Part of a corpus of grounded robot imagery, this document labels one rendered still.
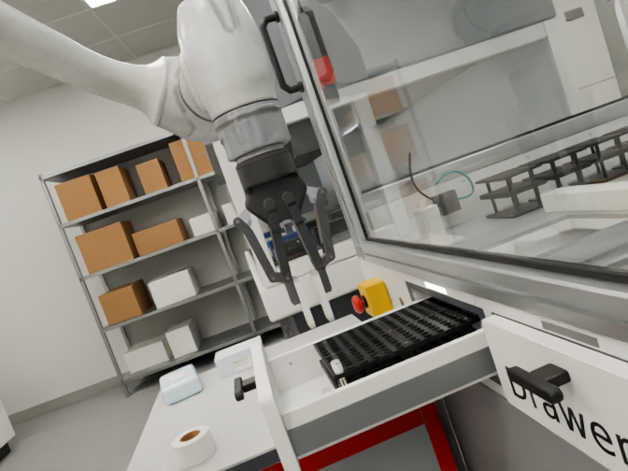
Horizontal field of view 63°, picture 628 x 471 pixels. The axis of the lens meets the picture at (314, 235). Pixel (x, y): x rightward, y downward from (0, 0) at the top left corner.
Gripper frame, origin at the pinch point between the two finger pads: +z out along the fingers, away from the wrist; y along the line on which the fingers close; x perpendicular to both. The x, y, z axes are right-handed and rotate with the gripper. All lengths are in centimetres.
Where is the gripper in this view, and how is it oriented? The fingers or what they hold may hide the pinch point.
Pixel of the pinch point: (312, 298)
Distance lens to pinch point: 69.8
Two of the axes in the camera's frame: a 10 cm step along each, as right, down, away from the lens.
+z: 3.3, 9.4, 0.8
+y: -9.3, 3.4, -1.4
